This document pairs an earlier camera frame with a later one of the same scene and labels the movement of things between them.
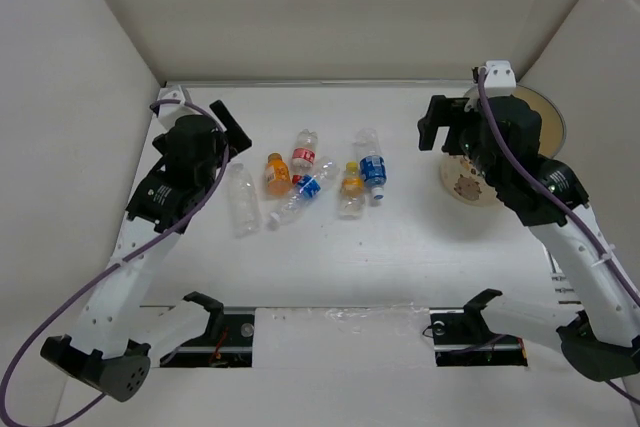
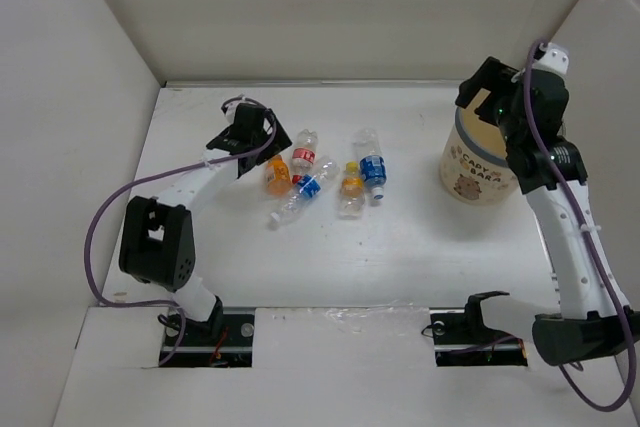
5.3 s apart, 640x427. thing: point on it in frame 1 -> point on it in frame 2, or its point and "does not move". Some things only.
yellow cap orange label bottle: (352, 204) does not move
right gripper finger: (442, 112) -> (492, 75)
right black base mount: (462, 337) does not move
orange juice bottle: (277, 176) does not move
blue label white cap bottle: (372, 162) does not move
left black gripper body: (218, 161) -> (278, 143)
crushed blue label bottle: (305, 190) does not move
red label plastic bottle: (304, 153) does not move
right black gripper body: (470, 135) -> (508, 122)
